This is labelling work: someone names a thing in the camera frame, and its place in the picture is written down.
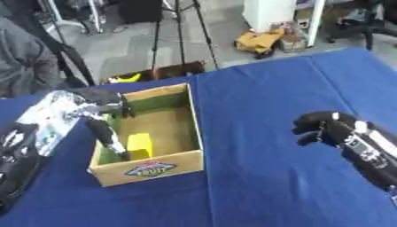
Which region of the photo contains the person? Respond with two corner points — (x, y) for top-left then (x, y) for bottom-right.
(0, 0), (62, 99)

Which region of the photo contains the brown box with yellow toy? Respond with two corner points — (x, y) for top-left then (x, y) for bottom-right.
(99, 60), (208, 86)

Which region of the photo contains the white cabinet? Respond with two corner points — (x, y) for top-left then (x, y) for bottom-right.
(240, 0), (328, 48)

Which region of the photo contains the tan cardboard box green inside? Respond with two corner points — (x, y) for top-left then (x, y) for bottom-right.
(87, 82), (205, 188)

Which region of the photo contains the black chair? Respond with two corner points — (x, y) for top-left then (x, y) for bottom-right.
(323, 0), (397, 51)

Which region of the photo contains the yellow block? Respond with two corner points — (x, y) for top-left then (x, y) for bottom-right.
(125, 132), (155, 160)

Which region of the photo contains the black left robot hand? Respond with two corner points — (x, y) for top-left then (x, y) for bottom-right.
(71, 87), (136, 162)

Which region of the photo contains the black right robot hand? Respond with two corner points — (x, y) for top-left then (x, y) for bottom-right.
(290, 111), (359, 147)

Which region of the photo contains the black tripod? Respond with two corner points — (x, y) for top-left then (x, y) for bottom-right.
(149, 0), (221, 78)

